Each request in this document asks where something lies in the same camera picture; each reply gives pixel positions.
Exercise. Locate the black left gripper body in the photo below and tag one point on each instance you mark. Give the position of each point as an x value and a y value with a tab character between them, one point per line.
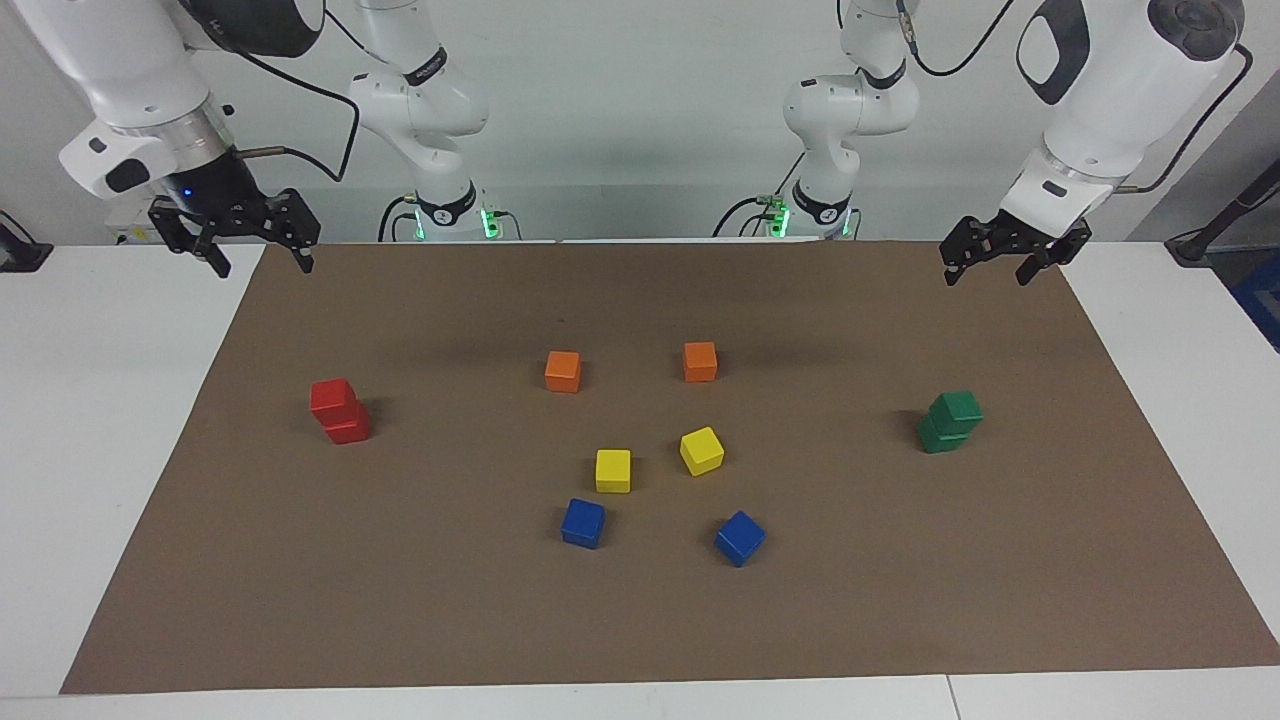
1020	230

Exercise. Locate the red wooden block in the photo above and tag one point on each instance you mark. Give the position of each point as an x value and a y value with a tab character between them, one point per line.
350	430
332	398

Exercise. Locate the orange wooden block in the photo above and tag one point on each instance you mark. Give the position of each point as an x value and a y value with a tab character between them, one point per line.
700	362
563	371

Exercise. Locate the yellow wooden block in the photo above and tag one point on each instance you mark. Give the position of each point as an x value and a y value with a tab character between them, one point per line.
613	471
702	451

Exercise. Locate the blue wooden block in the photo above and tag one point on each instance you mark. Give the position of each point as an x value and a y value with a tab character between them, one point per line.
583	523
740	538

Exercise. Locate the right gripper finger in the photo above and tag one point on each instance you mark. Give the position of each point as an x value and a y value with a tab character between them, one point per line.
298	220
185	232

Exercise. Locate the blue object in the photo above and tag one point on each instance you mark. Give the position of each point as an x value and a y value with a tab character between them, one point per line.
1262	300

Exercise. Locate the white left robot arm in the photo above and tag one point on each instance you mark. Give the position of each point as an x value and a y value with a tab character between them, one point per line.
1100	110

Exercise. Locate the black table clamp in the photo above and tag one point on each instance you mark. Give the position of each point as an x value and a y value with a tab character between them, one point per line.
20	255

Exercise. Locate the green wooden block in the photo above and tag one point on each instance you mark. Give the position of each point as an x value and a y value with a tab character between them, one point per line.
938	440
957	410

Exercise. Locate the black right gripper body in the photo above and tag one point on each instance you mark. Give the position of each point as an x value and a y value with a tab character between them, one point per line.
210	190

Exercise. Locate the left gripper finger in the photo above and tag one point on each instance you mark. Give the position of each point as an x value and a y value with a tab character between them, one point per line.
1045	262
965	240

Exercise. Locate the white electrical box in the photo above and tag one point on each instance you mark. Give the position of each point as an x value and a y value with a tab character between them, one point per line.
130	225

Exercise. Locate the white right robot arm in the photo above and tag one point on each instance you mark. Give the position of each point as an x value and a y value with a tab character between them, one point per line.
130	70

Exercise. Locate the black stand with pole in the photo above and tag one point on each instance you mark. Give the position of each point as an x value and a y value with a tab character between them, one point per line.
1195	245

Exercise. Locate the brown table mat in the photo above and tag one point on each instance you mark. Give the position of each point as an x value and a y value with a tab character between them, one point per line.
900	600

